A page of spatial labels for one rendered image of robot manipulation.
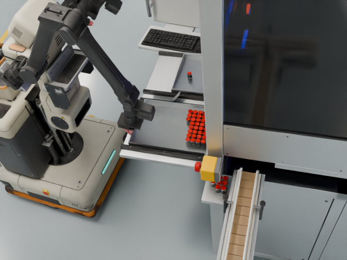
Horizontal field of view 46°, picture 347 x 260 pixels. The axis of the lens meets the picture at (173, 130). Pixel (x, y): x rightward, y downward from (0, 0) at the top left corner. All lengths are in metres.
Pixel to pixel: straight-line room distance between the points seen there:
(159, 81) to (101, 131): 0.78
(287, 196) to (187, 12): 1.22
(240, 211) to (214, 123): 0.35
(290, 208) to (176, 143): 0.57
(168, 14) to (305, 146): 1.33
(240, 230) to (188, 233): 1.05
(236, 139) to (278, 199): 0.43
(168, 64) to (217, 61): 0.95
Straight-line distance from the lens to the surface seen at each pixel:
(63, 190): 2.54
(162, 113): 1.93
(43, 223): 2.81
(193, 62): 2.16
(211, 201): 1.65
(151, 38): 2.42
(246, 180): 1.65
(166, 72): 2.12
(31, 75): 1.73
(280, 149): 1.52
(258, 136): 1.47
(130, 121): 1.73
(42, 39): 1.57
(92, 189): 2.52
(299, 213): 1.91
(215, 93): 1.34
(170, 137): 1.84
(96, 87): 3.42
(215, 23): 1.15
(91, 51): 1.49
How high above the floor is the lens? 2.33
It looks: 51 degrees down
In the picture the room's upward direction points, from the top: 9 degrees counter-clockwise
